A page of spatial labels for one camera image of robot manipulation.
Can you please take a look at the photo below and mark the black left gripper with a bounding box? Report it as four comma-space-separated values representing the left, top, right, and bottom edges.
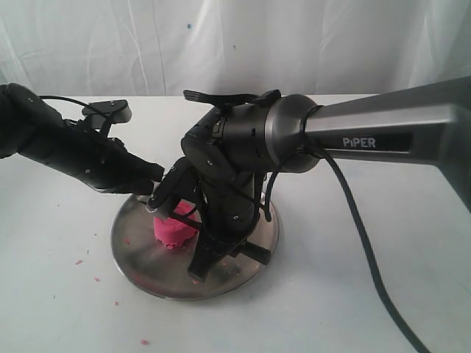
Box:
43, 121, 165, 195

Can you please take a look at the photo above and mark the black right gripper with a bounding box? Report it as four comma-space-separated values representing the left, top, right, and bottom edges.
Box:
188, 172, 272, 282

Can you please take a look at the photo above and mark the black knife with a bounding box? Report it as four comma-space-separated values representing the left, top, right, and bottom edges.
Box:
239, 241, 272, 265

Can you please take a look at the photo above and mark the pink clay lump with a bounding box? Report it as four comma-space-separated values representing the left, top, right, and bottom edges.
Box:
153, 218, 198, 249

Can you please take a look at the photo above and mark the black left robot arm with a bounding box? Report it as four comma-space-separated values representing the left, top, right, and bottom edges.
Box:
1, 83, 164, 196

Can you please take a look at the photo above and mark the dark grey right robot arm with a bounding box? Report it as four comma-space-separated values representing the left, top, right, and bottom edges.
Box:
181, 77, 470, 281

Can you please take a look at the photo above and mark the round stainless steel plate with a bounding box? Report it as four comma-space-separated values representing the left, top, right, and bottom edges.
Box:
110, 196, 266, 301

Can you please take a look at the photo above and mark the white backdrop curtain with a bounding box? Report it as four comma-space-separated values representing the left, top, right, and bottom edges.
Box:
1, 1, 470, 96

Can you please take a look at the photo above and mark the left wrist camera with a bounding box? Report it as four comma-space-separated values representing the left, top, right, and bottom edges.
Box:
82, 99, 132, 129

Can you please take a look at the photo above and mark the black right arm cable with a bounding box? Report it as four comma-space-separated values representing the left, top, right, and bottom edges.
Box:
257, 106, 431, 353

